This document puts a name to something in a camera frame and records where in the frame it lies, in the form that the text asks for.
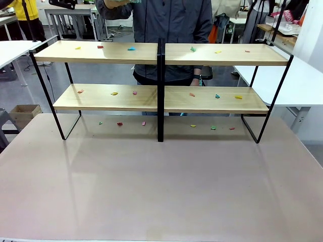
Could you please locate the person in yellow jacket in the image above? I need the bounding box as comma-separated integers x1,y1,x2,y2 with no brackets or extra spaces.
0,0,47,42

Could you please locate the person in grey jacket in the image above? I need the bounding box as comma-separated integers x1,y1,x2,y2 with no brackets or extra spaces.
95,0,213,116

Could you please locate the black tripod pole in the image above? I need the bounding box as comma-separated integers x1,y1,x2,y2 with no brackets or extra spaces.
21,0,42,42

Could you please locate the pink printed bag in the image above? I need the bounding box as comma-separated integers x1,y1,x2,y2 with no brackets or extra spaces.
282,9,295,22

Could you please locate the black stand pole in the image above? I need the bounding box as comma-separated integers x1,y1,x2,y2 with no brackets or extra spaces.
268,0,287,46

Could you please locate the wooden workbench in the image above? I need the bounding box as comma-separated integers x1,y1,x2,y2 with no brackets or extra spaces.
256,23,297,46

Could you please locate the cardboard box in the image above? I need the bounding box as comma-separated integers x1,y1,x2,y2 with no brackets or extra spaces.
9,104,42,130

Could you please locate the black floor cable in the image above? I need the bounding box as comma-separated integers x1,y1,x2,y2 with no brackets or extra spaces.
44,67,55,101

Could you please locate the person's right forearm grey sleeve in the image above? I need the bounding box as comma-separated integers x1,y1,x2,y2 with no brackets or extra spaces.
95,0,134,21

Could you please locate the wooden two-tier shelf rack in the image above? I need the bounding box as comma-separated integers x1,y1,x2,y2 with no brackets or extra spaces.
160,38,294,144
29,35,163,142

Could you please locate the white side table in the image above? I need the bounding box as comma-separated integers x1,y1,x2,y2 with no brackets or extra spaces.
233,55,323,134
0,40,42,87

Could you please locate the person's right hand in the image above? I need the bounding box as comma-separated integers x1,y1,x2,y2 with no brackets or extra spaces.
103,0,129,10

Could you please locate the grey metal stool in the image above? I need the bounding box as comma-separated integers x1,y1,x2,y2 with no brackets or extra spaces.
0,108,21,153

